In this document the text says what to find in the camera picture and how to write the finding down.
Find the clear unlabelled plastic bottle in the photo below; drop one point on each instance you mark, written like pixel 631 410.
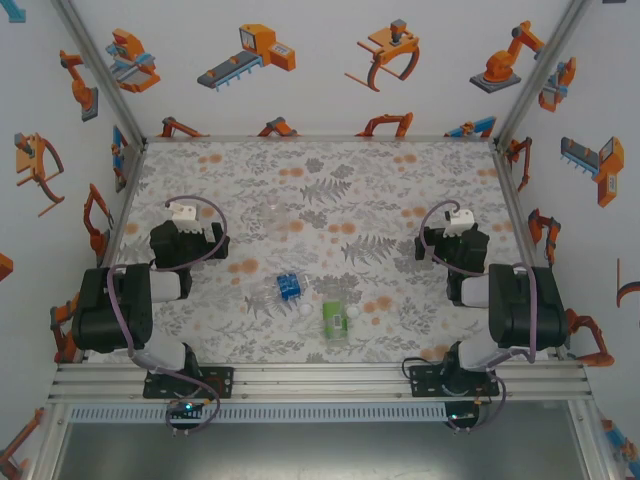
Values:
pixel 276 217

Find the clear bottle with blue label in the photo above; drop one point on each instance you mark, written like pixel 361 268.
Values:
pixel 287 287

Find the white cap with blue print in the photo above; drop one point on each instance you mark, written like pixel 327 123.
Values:
pixel 353 313

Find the plain white bottle cap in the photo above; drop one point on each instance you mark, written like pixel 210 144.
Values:
pixel 304 310

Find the clear bottle with green label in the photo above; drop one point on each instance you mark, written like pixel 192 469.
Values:
pixel 335 320

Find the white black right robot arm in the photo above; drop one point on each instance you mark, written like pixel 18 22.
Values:
pixel 520 310

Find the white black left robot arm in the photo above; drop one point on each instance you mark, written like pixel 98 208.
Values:
pixel 100 310

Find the small circuit board green light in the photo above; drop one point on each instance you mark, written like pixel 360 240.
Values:
pixel 460 416
pixel 187 407

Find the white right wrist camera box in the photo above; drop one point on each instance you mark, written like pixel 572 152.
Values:
pixel 460 221

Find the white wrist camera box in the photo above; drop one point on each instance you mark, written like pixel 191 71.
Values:
pixel 184 214
pixel 460 221

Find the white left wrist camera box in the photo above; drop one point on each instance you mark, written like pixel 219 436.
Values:
pixel 184 214

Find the aluminium table side rail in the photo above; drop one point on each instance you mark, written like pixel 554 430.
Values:
pixel 123 200
pixel 510 190

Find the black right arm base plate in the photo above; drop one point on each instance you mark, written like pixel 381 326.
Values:
pixel 420 385

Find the aluminium table end rail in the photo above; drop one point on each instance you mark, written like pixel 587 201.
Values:
pixel 320 138

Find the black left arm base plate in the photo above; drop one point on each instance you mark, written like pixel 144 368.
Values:
pixel 222 390

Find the aluminium frame post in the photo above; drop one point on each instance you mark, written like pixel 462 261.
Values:
pixel 95 60
pixel 545 65

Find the aluminium frame leg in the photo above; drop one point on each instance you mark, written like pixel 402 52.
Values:
pixel 592 440
pixel 50 440

